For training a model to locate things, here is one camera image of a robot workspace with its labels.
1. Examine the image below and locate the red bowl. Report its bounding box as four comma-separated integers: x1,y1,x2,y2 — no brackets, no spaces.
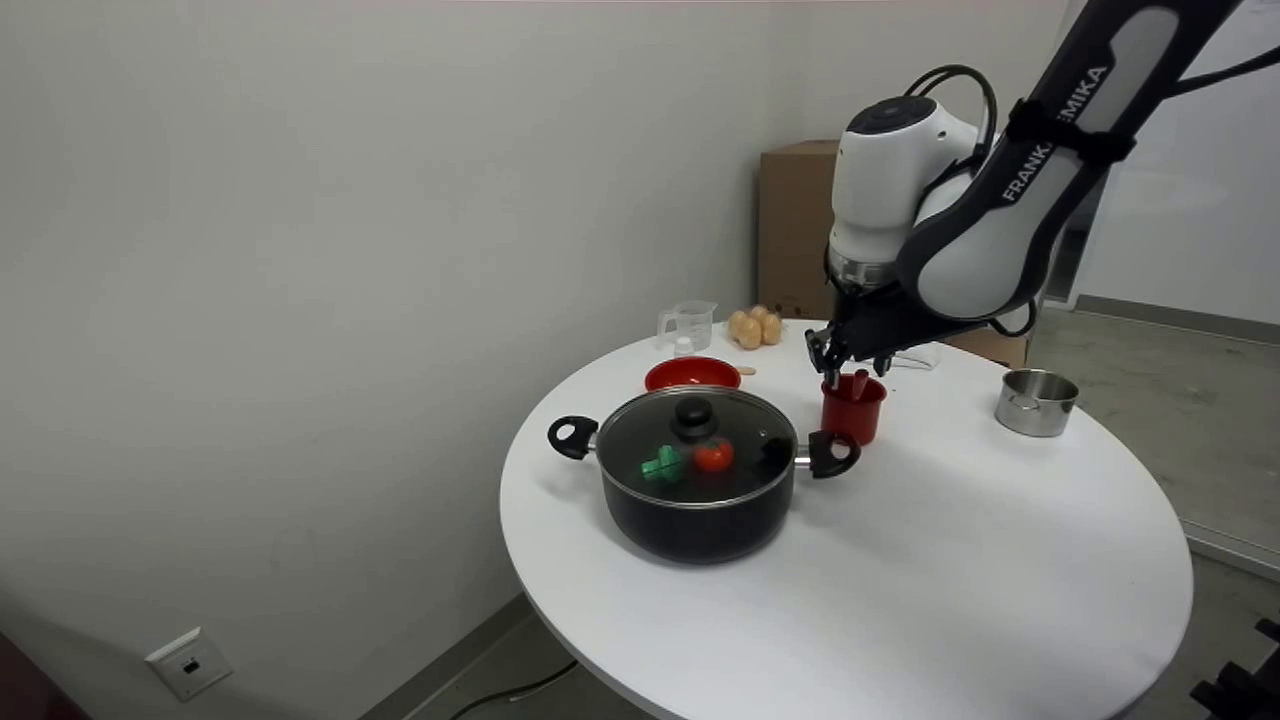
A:
640,354,744,399

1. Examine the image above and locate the white wall outlet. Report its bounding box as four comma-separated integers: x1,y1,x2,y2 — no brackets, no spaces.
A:
141,625,238,710

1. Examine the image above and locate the grey door frame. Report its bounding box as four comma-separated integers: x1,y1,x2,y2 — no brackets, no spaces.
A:
1059,175,1113,308

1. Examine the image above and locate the red cup with handle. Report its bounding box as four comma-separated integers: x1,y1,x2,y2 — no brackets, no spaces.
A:
822,373,891,452

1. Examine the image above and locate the small stainless steel pot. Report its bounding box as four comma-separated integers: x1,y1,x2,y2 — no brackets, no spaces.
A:
993,364,1086,440

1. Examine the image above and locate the large cardboard box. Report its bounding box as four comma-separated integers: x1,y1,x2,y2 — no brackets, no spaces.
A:
752,135,1031,373

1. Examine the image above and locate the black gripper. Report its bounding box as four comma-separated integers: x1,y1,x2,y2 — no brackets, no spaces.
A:
802,279,939,393

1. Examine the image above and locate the glass pot lid black knob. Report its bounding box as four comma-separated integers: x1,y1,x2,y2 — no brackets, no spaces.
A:
591,389,802,515

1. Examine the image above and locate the clear glass cup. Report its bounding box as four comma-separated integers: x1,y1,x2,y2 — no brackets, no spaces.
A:
658,299,722,358

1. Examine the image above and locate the black stand base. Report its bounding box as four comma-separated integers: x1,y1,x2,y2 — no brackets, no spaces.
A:
1187,613,1280,720

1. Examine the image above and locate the green toy vegetable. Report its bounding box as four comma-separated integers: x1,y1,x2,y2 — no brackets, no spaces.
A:
638,440,695,489

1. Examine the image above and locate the black cooking pot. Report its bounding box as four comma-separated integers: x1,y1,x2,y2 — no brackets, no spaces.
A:
545,385,864,565

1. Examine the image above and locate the black floor cable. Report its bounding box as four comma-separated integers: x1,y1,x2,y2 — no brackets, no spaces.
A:
445,658,583,720

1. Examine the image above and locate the red toy tomato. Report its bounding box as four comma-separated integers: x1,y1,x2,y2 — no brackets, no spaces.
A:
687,438,741,480

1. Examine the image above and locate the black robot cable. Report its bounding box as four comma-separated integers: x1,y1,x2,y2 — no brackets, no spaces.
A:
903,59,1006,151

